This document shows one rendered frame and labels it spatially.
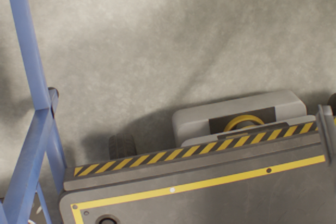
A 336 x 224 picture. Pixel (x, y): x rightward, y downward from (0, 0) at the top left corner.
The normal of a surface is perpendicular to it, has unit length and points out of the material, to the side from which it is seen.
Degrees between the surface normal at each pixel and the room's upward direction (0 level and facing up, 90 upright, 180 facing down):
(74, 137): 0
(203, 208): 0
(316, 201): 0
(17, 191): 90
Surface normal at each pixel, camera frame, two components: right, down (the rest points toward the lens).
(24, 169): -0.16, -0.93
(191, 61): 0.10, 0.33
